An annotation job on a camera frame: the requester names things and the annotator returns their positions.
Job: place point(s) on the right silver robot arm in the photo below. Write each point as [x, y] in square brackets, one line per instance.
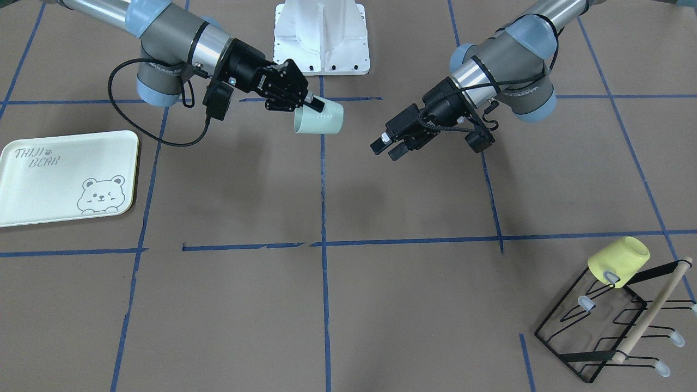
[178, 44]

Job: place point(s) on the black wire cup rack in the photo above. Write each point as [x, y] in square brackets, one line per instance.
[590, 320]

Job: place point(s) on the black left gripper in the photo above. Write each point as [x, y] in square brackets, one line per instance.
[435, 105]

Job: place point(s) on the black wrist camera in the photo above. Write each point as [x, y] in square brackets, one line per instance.
[479, 139]
[217, 99]

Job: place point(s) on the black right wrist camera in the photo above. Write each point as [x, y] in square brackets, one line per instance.
[217, 99]

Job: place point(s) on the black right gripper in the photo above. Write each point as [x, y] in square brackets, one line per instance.
[245, 67]

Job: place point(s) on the yellow cup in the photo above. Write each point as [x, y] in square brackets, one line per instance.
[619, 261]

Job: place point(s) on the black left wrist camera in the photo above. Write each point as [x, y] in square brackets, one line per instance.
[479, 139]

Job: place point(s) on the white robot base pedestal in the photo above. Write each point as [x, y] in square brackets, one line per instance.
[322, 37]

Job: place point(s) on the wooden rack handle bar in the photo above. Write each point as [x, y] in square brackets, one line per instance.
[643, 322]

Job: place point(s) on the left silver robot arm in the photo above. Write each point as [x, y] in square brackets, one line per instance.
[512, 67]

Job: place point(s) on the cream bear tray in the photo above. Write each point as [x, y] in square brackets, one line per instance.
[64, 178]

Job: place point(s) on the pale green cup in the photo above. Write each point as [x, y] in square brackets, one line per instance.
[329, 121]

